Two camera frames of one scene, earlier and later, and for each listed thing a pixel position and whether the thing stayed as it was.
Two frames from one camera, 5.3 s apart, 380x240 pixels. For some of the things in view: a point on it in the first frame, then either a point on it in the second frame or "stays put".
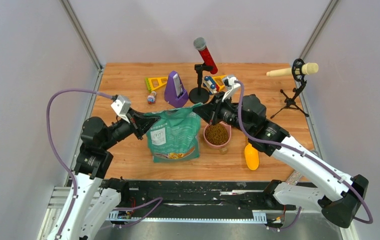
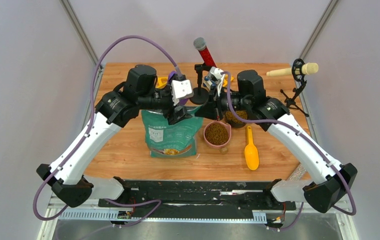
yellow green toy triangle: x=154 y=83 stays put
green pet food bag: x=175 y=136 stays put
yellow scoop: x=252 y=157 stays put
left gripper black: x=138 y=122 -> x=174 y=117
